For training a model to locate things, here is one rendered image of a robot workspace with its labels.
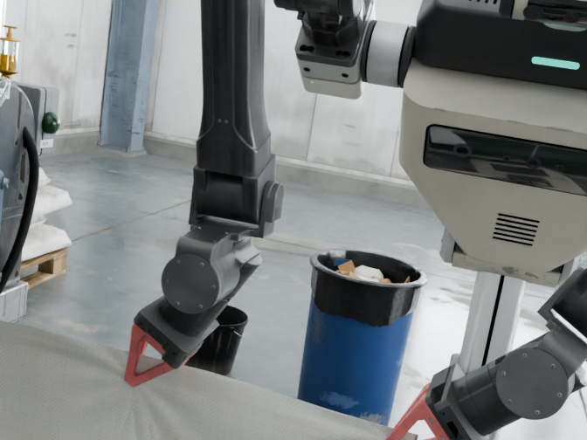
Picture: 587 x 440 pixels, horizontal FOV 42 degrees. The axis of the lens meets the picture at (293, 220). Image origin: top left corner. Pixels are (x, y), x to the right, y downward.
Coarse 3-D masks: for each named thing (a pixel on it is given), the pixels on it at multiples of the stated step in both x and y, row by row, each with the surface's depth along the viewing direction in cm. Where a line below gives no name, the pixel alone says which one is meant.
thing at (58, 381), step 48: (0, 336) 86; (48, 336) 86; (0, 384) 88; (48, 384) 87; (96, 384) 85; (144, 384) 84; (192, 384) 82; (240, 384) 81; (0, 432) 89; (48, 432) 88; (96, 432) 86; (144, 432) 85; (192, 432) 82; (240, 432) 80; (288, 432) 78; (336, 432) 77; (384, 432) 76
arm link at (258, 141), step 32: (224, 0) 65; (256, 0) 66; (224, 32) 66; (256, 32) 68; (224, 64) 68; (256, 64) 69; (224, 96) 69; (256, 96) 71; (224, 128) 71; (256, 128) 72; (224, 160) 73; (256, 160) 72; (224, 192) 75; (256, 192) 73
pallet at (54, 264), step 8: (40, 256) 426; (48, 256) 428; (56, 256) 436; (64, 256) 445; (24, 264) 408; (32, 264) 412; (40, 264) 437; (48, 264) 436; (56, 264) 437; (64, 264) 446; (40, 272) 436; (48, 272) 436; (56, 272) 439; (64, 272) 449; (24, 280) 419; (32, 280) 421; (40, 280) 425
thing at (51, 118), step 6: (48, 114) 101; (54, 114) 101; (42, 120) 101; (48, 120) 101; (54, 120) 101; (42, 126) 101; (48, 126) 101; (54, 126) 101; (48, 132) 101; (54, 132) 102
